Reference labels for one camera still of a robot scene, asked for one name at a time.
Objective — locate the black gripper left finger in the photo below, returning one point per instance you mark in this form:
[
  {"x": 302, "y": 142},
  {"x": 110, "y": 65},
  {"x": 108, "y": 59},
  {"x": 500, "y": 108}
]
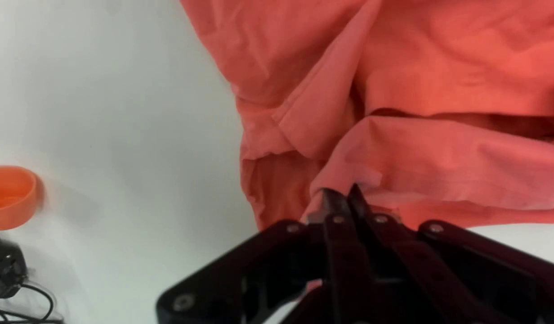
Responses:
[{"x": 336, "y": 239}]

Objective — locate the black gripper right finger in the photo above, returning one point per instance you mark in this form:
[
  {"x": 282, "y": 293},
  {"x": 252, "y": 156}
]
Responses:
[{"x": 372, "y": 234}]

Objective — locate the orange printed sweatshirt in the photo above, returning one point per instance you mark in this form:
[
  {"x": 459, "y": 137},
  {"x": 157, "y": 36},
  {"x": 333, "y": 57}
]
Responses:
[{"x": 408, "y": 90}]

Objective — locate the small orange cup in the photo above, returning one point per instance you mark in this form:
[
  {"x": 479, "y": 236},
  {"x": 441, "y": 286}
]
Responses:
[{"x": 9, "y": 196}]

